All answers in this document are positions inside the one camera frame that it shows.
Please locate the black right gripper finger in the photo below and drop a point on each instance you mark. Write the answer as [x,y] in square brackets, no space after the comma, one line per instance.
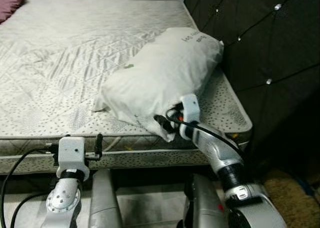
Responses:
[164,124]

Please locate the white pillow with tree print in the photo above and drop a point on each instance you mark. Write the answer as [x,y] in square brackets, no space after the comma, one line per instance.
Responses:
[160,72]

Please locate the purple duvet with cartoon print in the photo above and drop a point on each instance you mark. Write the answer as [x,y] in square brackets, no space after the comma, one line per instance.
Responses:
[10,2]

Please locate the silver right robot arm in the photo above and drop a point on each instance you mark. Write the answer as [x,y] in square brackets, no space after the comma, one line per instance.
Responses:
[215,148]

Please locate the dotted fabric bed base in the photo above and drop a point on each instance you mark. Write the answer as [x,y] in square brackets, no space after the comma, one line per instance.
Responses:
[150,162]

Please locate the silver left robot leg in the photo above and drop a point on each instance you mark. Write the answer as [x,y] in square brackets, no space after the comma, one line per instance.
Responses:
[105,203]

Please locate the silver robot leg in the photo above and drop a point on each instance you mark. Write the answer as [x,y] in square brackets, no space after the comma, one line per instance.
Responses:
[105,203]
[205,208]

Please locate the silver right robot leg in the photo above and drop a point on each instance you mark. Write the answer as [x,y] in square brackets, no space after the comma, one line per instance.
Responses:
[205,208]

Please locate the white quilted mattress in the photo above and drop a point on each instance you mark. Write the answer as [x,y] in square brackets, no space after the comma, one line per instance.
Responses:
[75,47]

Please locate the brown shaggy rug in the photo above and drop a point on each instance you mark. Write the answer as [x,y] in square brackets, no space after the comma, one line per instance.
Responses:
[290,203]

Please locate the black tufted headboard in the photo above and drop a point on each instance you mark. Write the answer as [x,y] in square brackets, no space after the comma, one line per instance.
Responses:
[270,47]

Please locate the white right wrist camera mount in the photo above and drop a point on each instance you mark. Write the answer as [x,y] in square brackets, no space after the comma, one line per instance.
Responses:
[191,107]

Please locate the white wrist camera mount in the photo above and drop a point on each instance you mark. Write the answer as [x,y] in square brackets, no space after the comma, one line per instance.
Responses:
[72,153]
[191,107]

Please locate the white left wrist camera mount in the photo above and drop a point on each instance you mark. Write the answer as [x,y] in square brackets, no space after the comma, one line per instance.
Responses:
[72,153]

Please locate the black bed frame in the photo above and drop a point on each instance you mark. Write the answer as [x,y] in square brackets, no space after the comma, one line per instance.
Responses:
[150,180]

